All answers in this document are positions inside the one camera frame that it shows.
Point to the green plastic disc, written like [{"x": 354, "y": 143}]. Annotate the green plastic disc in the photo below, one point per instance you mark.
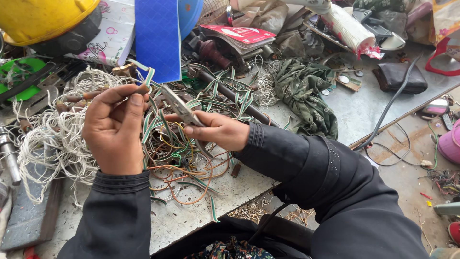
[{"x": 30, "y": 66}]

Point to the yellow hard hat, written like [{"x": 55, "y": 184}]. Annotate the yellow hard hat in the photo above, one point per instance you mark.
[{"x": 39, "y": 18}]

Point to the person's right hand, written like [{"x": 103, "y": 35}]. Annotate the person's right hand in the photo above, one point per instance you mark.
[{"x": 222, "y": 131}]

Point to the red covered booklet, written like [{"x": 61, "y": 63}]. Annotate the red covered booklet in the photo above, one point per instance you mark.
[{"x": 240, "y": 35}]

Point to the black wallet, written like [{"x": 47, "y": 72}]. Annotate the black wallet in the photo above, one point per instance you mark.
[{"x": 400, "y": 77}]

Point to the person's left hand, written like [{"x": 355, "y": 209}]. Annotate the person's left hand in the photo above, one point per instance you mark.
[{"x": 111, "y": 136}]

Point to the small cardboard box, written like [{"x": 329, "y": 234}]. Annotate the small cardboard box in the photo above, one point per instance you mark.
[{"x": 349, "y": 82}]

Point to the black metal strip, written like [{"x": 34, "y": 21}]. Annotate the black metal strip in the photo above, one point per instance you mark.
[{"x": 32, "y": 82}]

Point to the grey flat slab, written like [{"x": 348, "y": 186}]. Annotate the grey flat slab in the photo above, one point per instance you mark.
[{"x": 32, "y": 219}]

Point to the sleeve of white paper cups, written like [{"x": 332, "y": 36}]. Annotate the sleeve of white paper cups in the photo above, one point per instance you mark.
[{"x": 348, "y": 30}]

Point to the black plastic tray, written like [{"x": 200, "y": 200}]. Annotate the black plastic tray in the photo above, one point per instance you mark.
[{"x": 373, "y": 27}]

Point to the rusty motor part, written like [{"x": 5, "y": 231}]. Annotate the rusty motor part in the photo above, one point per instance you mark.
[{"x": 214, "y": 54}]

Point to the white printed bag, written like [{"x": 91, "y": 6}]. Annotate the white printed bag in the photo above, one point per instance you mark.
[{"x": 113, "y": 36}]

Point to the pink plastic bucket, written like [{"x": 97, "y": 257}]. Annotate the pink plastic bucket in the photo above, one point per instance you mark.
[{"x": 451, "y": 144}]

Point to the dark metal rod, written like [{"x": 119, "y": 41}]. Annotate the dark metal rod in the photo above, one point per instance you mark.
[{"x": 233, "y": 99}]

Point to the silver pliers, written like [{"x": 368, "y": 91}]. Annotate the silver pliers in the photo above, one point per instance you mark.
[{"x": 179, "y": 106}]

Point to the blue plastic bowl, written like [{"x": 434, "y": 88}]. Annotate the blue plastic bowl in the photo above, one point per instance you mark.
[{"x": 188, "y": 16}]

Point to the green patterned cloth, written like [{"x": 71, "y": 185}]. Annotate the green patterned cloth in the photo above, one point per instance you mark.
[{"x": 305, "y": 93}]

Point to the grey metal tool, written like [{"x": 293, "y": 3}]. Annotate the grey metal tool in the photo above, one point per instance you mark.
[{"x": 10, "y": 158}]

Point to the small oval mirror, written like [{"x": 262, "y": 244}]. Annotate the small oval mirror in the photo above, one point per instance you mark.
[{"x": 436, "y": 107}]

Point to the blue plastic sheet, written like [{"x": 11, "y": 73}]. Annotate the blue plastic sheet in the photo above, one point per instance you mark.
[{"x": 158, "y": 39}]

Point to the floral cloth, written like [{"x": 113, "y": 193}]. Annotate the floral cloth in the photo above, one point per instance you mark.
[{"x": 230, "y": 250}]

